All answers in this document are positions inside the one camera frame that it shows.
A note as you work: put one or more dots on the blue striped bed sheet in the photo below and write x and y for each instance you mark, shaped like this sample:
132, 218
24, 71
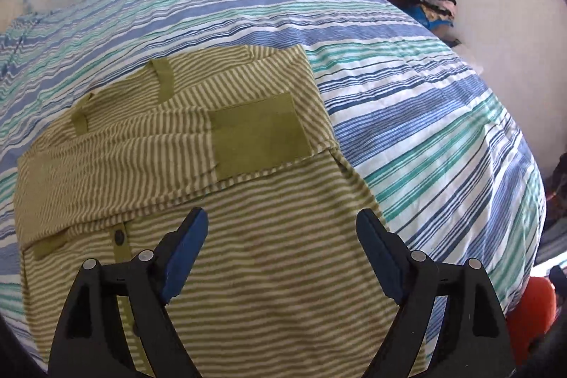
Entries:
421, 94

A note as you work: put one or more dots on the green striped cardigan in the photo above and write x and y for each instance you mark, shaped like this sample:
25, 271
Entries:
274, 298

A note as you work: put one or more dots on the red rug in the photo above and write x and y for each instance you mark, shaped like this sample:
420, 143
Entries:
531, 307

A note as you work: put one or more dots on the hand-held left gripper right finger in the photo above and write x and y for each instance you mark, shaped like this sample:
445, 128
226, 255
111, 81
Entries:
381, 254

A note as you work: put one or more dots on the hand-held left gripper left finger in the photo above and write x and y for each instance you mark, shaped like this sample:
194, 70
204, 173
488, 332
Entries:
184, 254

